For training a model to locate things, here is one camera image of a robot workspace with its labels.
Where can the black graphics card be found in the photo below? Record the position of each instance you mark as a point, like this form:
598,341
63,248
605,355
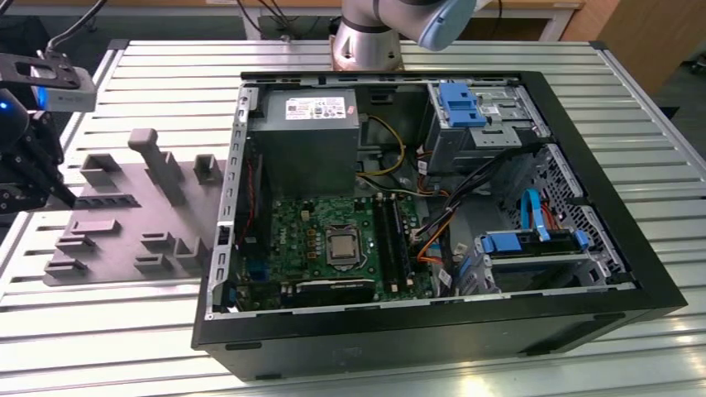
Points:
331,291

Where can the CPU socket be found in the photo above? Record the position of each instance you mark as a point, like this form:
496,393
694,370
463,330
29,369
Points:
340,230

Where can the blue empty disk carrier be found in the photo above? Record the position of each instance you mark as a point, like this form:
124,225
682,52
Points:
460,103

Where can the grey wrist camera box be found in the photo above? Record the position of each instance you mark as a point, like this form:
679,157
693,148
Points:
65,97

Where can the hard disk in blue carrier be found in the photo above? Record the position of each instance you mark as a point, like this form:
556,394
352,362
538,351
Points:
503,244

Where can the wooden cabinet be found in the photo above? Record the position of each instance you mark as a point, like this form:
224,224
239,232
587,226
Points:
645,37

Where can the metal disk bay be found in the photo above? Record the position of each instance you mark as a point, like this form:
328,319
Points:
540,258

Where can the grey power supply unit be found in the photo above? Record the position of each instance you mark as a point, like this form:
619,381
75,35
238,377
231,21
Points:
308,161

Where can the silver CPU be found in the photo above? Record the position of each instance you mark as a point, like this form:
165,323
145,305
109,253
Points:
342,247

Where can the green motherboard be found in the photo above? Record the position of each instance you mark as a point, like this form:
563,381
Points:
292,215

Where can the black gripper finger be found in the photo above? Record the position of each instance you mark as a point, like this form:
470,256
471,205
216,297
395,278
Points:
49,149

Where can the RAM slot white clips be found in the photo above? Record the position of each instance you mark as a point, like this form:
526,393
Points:
384,240

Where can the wooden desk white legs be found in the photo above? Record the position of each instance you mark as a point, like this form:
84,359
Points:
165,11

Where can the grey parts rack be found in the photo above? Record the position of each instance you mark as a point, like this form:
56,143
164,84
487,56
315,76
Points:
127,227

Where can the black mesh bin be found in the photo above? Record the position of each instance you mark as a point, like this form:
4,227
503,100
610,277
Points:
21,33

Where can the metal optical drive cage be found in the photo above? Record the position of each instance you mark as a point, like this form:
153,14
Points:
496,138

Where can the black PC case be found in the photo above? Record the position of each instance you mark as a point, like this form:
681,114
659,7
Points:
386,343

